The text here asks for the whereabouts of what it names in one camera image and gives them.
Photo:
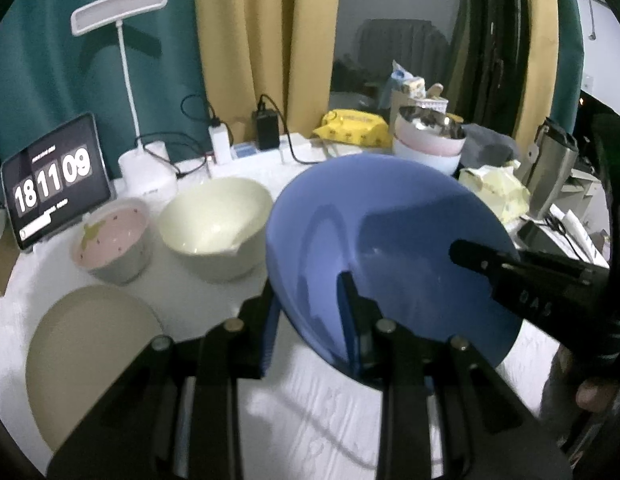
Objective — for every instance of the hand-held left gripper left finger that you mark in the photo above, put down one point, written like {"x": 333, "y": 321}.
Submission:
{"x": 270, "y": 332}

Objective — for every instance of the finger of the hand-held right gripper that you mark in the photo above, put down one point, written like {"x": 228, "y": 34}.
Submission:
{"x": 472, "y": 255}

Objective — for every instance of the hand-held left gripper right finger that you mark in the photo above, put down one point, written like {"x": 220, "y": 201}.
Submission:
{"x": 349, "y": 305}

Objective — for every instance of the cream bowl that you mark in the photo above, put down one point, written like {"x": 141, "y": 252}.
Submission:
{"x": 215, "y": 220}

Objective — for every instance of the beige plate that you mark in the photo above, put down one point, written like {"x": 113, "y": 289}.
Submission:
{"x": 90, "y": 360}

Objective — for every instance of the strawberry print bowl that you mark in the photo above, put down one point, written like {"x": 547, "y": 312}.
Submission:
{"x": 110, "y": 240}

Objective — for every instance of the person's right hand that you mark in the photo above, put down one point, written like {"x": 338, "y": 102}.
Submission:
{"x": 594, "y": 395}

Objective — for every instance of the crumpled yellow cloth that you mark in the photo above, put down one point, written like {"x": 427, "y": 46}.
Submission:
{"x": 499, "y": 190}

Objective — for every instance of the white papers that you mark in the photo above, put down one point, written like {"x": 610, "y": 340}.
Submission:
{"x": 584, "y": 232}

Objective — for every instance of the light blue bowl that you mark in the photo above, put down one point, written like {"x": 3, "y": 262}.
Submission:
{"x": 424, "y": 162}

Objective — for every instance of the steel thermos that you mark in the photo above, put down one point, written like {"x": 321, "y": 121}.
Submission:
{"x": 547, "y": 170}

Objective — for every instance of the grey cloth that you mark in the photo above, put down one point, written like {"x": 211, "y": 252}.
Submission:
{"x": 489, "y": 142}

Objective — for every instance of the pink bowl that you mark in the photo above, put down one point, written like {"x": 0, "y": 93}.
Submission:
{"x": 429, "y": 147}

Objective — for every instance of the white power strip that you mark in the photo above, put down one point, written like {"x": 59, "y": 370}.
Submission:
{"x": 300, "y": 147}

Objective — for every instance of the yellow wipes pack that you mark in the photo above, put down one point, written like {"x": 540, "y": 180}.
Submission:
{"x": 355, "y": 127}

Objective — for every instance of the black charger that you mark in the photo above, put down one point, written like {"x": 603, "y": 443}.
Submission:
{"x": 266, "y": 130}

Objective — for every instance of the white charger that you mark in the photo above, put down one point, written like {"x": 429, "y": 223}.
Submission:
{"x": 221, "y": 145}

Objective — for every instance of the white desk lamp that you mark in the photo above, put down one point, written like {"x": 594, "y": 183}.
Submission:
{"x": 147, "y": 175}

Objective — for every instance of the yellow curtain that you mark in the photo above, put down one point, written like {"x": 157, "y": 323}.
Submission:
{"x": 537, "y": 60}
{"x": 260, "y": 35}

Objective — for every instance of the teal curtain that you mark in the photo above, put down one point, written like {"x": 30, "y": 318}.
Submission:
{"x": 50, "y": 70}
{"x": 567, "y": 35}

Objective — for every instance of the clear tablet stand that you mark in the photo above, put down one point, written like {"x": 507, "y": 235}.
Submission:
{"x": 50, "y": 232}

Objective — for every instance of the tablet showing clock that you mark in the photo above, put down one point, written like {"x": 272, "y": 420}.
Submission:
{"x": 55, "y": 180}

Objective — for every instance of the cardboard box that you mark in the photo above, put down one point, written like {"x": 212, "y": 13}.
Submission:
{"x": 0, "y": 270}

